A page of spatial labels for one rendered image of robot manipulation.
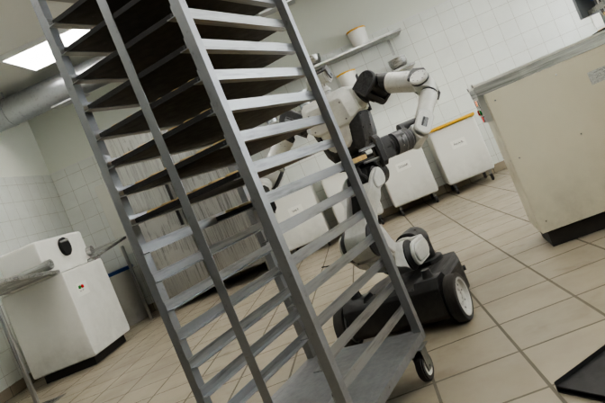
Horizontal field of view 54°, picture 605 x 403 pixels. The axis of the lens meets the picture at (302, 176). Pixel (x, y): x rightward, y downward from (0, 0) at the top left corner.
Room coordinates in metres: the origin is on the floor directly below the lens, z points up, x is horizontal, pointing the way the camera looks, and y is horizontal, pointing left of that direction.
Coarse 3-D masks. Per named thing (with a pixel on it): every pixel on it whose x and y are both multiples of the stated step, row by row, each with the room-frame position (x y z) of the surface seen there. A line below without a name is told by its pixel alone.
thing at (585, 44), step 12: (600, 36) 2.81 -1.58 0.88; (564, 48) 2.85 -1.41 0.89; (576, 48) 2.84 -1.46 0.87; (588, 48) 2.83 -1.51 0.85; (540, 60) 2.88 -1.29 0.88; (552, 60) 2.87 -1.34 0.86; (504, 72) 2.91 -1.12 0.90; (516, 72) 2.90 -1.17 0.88; (528, 72) 2.89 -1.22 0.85; (480, 84) 2.94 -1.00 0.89; (492, 84) 2.93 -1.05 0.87; (504, 84) 2.92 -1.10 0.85
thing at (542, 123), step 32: (576, 64) 2.84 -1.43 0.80; (512, 96) 2.90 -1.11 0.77; (544, 96) 2.88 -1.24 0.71; (576, 96) 2.85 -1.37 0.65; (512, 128) 2.92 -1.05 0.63; (544, 128) 2.89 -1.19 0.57; (576, 128) 2.86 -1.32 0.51; (512, 160) 2.93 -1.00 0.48; (544, 160) 2.90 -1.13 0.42; (576, 160) 2.87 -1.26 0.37; (544, 192) 2.91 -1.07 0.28; (576, 192) 2.88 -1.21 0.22; (544, 224) 2.93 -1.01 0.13; (576, 224) 2.92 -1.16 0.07
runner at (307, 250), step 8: (352, 216) 1.98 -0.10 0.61; (360, 216) 2.03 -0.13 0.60; (344, 224) 1.91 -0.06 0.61; (352, 224) 1.95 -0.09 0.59; (328, 232) 1.80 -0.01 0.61; (336, 232) 1.84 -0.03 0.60; (312, 240) 1.71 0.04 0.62; (320, 240) 1.74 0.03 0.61; (328, 240) 1.78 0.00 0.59; (304, 248) 1.65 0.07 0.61; (312, 248) 1.69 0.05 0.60; (296, 256) 1.60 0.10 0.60; (304, 256) 1.63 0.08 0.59; (280, 272) 1.52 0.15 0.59
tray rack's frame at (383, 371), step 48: (96, 0) 1.63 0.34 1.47; (192, 48) 1.51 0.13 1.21; (144, 96) 1.61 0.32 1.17; (96, 144) 1.72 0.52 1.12; (240, 144) 1.51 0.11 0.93; (144, 240) 1.74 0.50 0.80; (288, 288) 1.51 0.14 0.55; (240, 336) 1.62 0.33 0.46; (192, 384) 1.72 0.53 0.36; (288, 384) 2.06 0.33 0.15; (336, 384) 1.50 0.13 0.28; (384, 384) 1.71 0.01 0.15
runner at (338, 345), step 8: (384, 288) 1.99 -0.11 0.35; (392, 288) 2.04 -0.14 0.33; (376, 296) 1.93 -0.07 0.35; (384, 296) 1.97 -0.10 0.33; (376, 304) 1.90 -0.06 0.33; (368, 312) 1.83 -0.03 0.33; (360, 320) 1.77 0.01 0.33; (352, 328) 1.72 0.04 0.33; (344, 336) 1.66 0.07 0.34; (352, 336) 1.70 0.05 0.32; (336, 344) 1.61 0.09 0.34; (344, 344) 1.65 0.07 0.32; (336, 352) 1.60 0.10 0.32; (320, 368) 1.54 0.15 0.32
